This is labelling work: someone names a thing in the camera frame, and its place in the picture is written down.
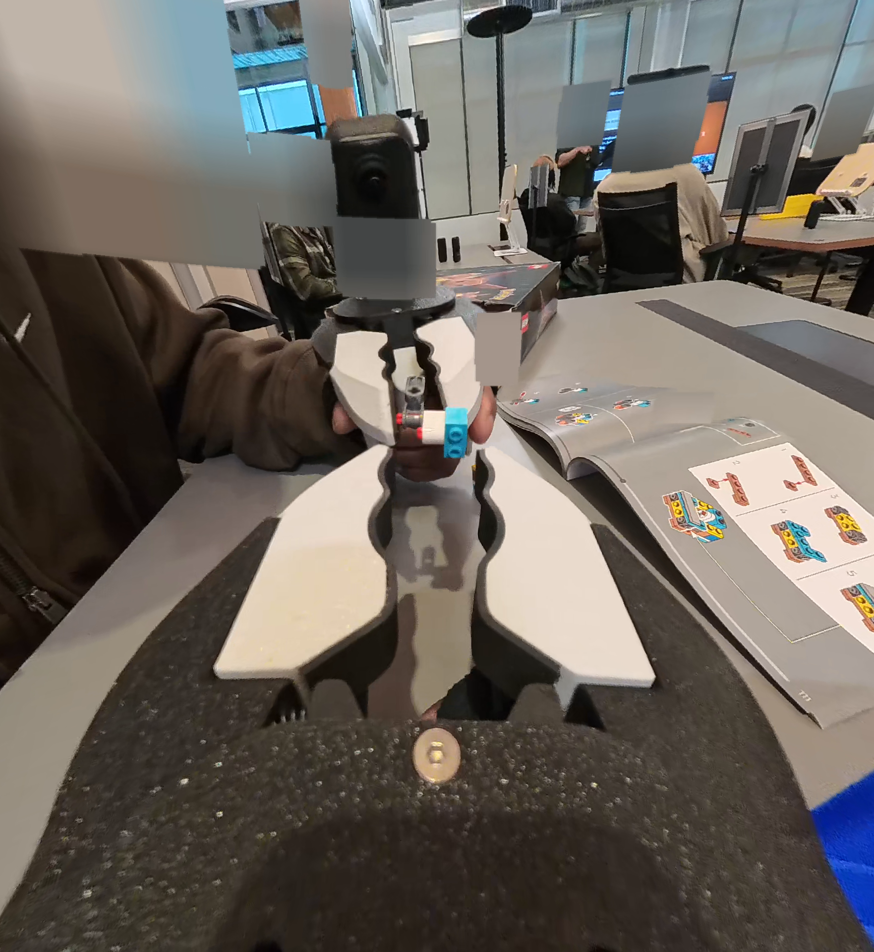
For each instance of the printed cardboard toy box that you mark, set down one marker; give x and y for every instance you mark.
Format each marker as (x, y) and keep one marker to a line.
(504, 290)

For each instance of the black floor lamp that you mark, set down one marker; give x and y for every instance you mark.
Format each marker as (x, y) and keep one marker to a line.
(500, 111)

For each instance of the white phone stand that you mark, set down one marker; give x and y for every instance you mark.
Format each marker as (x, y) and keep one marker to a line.
(509, 216)

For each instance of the grey instruction booklet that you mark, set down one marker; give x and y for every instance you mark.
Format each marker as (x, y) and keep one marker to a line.
(704, 565)

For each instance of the yellow box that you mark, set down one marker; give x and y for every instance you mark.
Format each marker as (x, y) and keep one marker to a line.
(786, 204)

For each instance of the wooden laptop stand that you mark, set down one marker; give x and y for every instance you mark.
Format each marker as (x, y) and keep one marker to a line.
(860, 171)

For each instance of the small toy brick assembly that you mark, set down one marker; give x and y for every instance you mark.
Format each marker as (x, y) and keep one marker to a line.
(455, 435)

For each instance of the wooden post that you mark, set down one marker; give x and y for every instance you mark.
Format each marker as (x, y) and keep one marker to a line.
(340, 111)

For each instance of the light panel on stand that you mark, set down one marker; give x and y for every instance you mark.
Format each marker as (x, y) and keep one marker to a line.
(422, 130)

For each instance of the person's brown jacket torso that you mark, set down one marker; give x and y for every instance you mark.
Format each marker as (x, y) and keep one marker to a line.
(50, 446)

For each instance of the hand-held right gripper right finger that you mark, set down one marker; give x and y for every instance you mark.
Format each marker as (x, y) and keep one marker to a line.
(563, 587)

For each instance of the wall screen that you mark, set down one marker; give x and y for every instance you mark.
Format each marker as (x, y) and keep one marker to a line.
(716, 126)

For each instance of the person's left hand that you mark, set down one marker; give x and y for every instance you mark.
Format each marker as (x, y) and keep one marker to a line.
(422, 461)

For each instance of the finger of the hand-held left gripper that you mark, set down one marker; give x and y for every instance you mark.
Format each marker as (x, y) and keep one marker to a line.
(455, 364)
(359, 387)

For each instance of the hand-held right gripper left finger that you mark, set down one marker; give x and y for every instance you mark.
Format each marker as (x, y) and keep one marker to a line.
(310, 587)

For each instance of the grey monitor on stand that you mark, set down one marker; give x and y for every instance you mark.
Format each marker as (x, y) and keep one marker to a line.
(764, 163)

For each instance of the person's left forearm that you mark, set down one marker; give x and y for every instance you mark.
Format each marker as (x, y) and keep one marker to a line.
(258, 401)

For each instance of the brown-topped desk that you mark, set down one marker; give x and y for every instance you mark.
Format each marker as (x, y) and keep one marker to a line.
(838, 234)

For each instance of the black mesh office chair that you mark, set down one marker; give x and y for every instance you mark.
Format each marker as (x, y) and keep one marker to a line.
(641, 238)

